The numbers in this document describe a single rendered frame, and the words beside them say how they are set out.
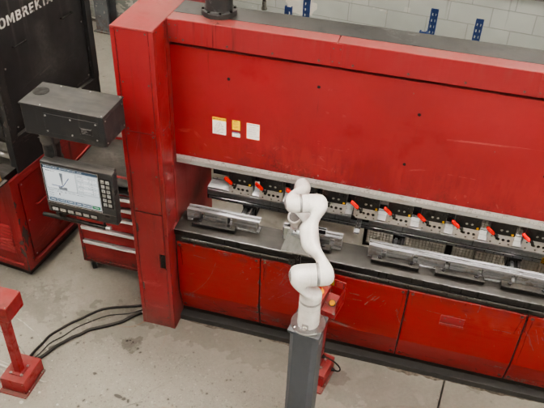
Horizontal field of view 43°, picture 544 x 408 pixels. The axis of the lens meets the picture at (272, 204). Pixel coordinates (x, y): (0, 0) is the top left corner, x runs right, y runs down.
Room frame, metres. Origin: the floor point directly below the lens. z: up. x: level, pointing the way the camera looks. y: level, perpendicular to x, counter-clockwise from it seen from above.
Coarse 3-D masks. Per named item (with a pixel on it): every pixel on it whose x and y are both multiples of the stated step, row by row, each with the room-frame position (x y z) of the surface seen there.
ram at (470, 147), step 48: (192, 48) 3.54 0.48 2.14; (192, 96) 3.54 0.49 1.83; (240, 96) 3.47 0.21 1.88; (288, 96) 3.40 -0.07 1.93; (336, 96) 3.34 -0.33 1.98; (384, 96) 3.28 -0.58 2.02; (432, 96) 3.22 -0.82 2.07; (480, 96) 3.16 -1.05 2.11; (528, 96) 3.13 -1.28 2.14; (192, 144) 3.54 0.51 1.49; (240, 144) 3.47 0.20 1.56; (288, 144) 3.40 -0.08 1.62; (336, 144) 3.33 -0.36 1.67; (384, 144) 3.27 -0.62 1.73; (432, 144) 3.21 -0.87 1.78; (480, 144) 3.15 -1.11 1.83; (528, 144) 3.09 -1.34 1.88; (432, 192) 3.19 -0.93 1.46; (480, 192) 3.13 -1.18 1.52; (528, 192) 3.07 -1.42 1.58
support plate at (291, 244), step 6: (288, 234) 3.31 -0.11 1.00; (288, 240) 3.25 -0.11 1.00; (294, 240) 3.25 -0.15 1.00; (282, 246) 3.19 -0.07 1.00; (288, 246) 3.19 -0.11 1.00; (294, 246) 3.19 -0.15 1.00; (300, 246) 3.20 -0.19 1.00; (288, 252) 3.14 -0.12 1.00; (294, 252) 3.14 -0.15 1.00; (300, 252) 3.14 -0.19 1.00
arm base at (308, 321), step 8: (320, 304) 2.53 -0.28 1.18; (296, 312) 2.63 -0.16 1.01; (304, 312) 2.51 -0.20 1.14; (312, 312) 2.50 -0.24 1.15; (320, 312) 2.55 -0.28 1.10; (296, 320) 2.57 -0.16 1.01; (304, 320) 2.51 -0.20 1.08; (312, 320) 2.50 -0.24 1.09; (320, 320) 2.58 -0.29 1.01; (296, 328) 2.51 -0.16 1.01; (304, 328) 2.49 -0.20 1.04; (312, 328) 2.51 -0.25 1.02; (320, 328) 2.52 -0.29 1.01
